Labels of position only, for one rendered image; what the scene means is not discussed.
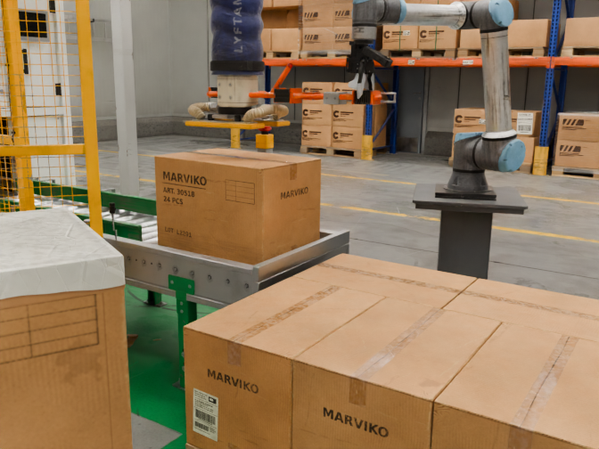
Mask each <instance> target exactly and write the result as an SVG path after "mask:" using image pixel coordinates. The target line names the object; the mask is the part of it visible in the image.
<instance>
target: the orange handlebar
mask: <svg viewBox="0 0 599 449"><path fill-rule="evenodd" d="M207 96H216V97H217V91H208V92H207ZM249 97H250V98H274V93H267V92H266V91H258V92H256V93H249ZM292 98H293V99H302V100H307V101H315V100H323V99H324V94H321V93H320V92H302V93H298V94H295V93H294V94H293V95H292ZM339 98H340V100H352V94H340V96H339ZM374 100H375V101H380V100H382V95H380V94H376V95H375V96H374Z"/></svg>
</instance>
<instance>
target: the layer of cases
mask: <svg viewBox="0 0 599 449"><path fill-rule="evenodd" d="M184 356H185V412H186V441H187V444H189V445H193V446H195V447H197V448H200V449H599V300H597V299H591V298H583V297H578V296H573V295H568V294H563V293H558V292H553V291H548V290H539V289H534V288H529V287H524V286H519V285H514V284H509V283H504V282H495V281H490V280H485V279H477V278H475V277H470V276H465V275H460V274H455V273H446V272H441V271H436V270H431V269H426V268H421V267H416V266H411V265H402V264H397V263H392V262H387V261H382V260H377V259H372V258H367V257H358V256H353V255H348V254H343V253H342V254H339V255H338V256H336V257H333V258H331V259H328V260H326V261H324V262H323V263H321V264H318V265H315V266H313V267H311V268H309V269H307V270H305V271H303V272H301V273H298V274H295V275H293V276H292V277H290V278H288V279H285V280H283V281H281V282H278V283H277V284H274V285H272V286H270V287H268V288H266V289H264V290H261V291H259V292H257V293H255V294H252V295H250V296H248V297H247V298H244V299H241V300H239V301H237V302H235V303H233V304H232V305H229V306H226V307H224V308H222V309H219V310H217V311H216V312H214V313H212V314H208V315H206V316H204V317H202V318H201V319H198V320H196V321H194V322H191V323H189V324H186V325H185V326H184Z"/></svg>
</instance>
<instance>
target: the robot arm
mask: <svg viewBox="0 0 599 449"><path fill-rule="evenodd" d="M352 4H353V9H352V14H351V15H352V36H351V38H352V39H354V41H349V45H351V57H348V58H347V60H346V72H348V73H357V74H356V75H355V79H354V80H352V81H350V82H349V84H348V86H349V87H350V88H353V89H355V90H357V98H358V99H359V98H360V97H361V95H362V94H363V89H367V90H374V83H375V68H374V61H373V60H375V61H377V62H379V63H380V64H381V65H382V66H383V67H386V68H387V67H390V66H391V64H392V62H393V60H392V59H391V58H390V57H388V56H385V55H383V54H381V53H379V52H377V51H375V50H374V49H373V48H371V47H370V46H368V45H373V41H374V40H375V39H376V31H377V26H381V25H392V26H448V27H449V28H451V29H480V40H481V56H482V72H483V87H484V103H485V120H486V131H485V132H470V133H457V134H456V135H455V141H454V158H453V172H452V175H451V176H450V179H449V181H448V183H447V188H449V189H452V190H458V191H468V192H479V191H486V190H488V182H487V178H486V176H485V169H487V170H494V171H500V172H513V171H515V170H517V169H518V168H519V167H520V166H521V164H522V163H523V161H524V159H525V155H526V154H525V152H526V147H525V144H524V142H523V141H521V140H520V139H517V132H516V131H515V130H514V129H513V128H512V113H511V92H510V71H509V50H508V26H509V25H511V23H512V22H513V21H512V20H513V16H514V14H513V7H512V5H511V3H510V2H509V1H508V0H480V1H470V2H453V3H452V4H451V5H445V4H406V2H405V1H404V0H353V3H352ZM348 62H349V64H348Z"/></svg>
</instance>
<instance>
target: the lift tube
mask: <svg viewBox="0 0 599 449"><path fill-rule="evenodd" d="M209 4H210V8H211V11H212V14H211V17H210V29H211V32H212V35H213V39H212V44H211V60H212V61H262V60H263V52H264V51H263V44H262V41H261V33H262V30H263V28H264V23H263V20H262V18H261V12H262V9H263V0H209ZM211 75H264V73H263V71H232V70H215V71H212V73H211Z"/></svg>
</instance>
